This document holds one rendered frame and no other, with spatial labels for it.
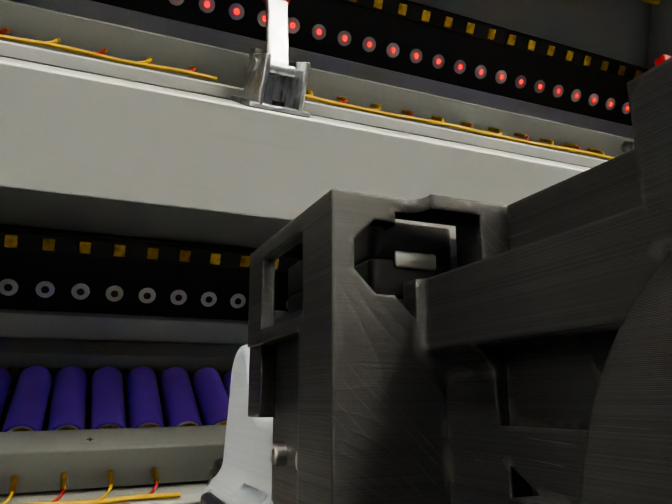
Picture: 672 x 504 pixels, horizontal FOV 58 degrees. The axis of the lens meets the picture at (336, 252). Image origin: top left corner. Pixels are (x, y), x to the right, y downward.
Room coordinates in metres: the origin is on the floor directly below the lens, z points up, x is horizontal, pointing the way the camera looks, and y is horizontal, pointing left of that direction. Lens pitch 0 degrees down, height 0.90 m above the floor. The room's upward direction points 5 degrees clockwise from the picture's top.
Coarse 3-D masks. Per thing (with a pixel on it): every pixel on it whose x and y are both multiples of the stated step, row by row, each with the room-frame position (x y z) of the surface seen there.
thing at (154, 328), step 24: (0, 312) 0.37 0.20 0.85; (24, 312) 0.38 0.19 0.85; (48, 312) 0.38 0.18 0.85; (72, 312) 0.39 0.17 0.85; (0, 336) 0.37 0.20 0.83; (24, 336) 0.38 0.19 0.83; (48, 336) 0.38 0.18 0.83; (72, 336) 0.39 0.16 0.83; (96, 336) 0.39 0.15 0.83; (120, 336) 0.40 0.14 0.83; (144, 336) 0.41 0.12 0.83; (168, 336) 0.41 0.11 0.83; (192, 336) 0.42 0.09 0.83; (216, 336) 0.42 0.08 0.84; (240, 336) 0.43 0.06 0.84
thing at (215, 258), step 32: (0, 224) 0.36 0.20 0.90; (0, 256) 0.37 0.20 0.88; (32, 256) 0.37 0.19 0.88; (64, 256) 0.38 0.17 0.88; (96, 256) 0.38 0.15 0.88; (128, 256) 0.39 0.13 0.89; (160, 256) 0.40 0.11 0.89; (192, 256) 0.40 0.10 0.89; (224, 256) 0.41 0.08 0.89; (288, 256) 0.43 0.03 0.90; (32, 288) 0.38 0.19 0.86; (64, 288) 0.38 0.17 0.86; (96, 288) 0.39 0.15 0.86; (128, 288) 0.40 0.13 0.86; (160, 288) 0.41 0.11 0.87; (192, 288) 0.41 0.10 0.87; (224, 288) 0.42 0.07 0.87
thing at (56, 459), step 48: (0, 432) 0.28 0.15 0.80; (48, 432) 0.29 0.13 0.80; (96, 432) 0.30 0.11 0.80; (144, 432) 0.31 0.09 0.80; (192, 432) 0.32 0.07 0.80; (0, 480) 0.27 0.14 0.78; (48, 480) 0.28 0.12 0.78; (96, 480) 0.29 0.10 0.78; (144, 480) 0.30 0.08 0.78; (192, 480) 0.31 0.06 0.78
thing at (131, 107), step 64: (0, 0) 0.27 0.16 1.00; (64, 0) 0.38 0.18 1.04; (128, 0) 0.39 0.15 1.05; (192, 0) 0.41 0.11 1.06; (256, 0) 0.42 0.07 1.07; (320, 0) 0.44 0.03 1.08; (384, 0) 0.45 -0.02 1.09; (0, 64) 0.21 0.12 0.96; (64, 64) 0.26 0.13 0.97; (128, 64) 0.30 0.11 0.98; (192, 64) 0.31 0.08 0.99; (256, 64) 0.26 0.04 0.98; (320, 64) 0.44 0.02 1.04; (384, 64) 0.47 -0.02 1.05; (448, 64) 0.49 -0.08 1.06; (512, 64) 0.51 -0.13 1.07; (576, 64) 0.53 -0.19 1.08; (0, 128) 0.22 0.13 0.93; (64, 128) 0.23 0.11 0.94; (128, 128) 0.23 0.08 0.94; (192, 128) 0.24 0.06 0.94; (256, 128) 0.25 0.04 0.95; (320, 128) 0.26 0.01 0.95; (384, 128) 0.33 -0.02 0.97; (448, 128) 0.37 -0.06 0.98; (512, 128) 0.38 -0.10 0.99; (576, 128) 0.40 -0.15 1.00; (64, 192) 0.23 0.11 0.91; (128, 192) 0.24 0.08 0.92; (192, 192) 0.25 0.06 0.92; (256, 192) 0.26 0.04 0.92; (320, 192) 0.27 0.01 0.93; (384, 192) 0.28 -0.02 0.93; (448, 192) 0.29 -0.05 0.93; (512, 192) 0.31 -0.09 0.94
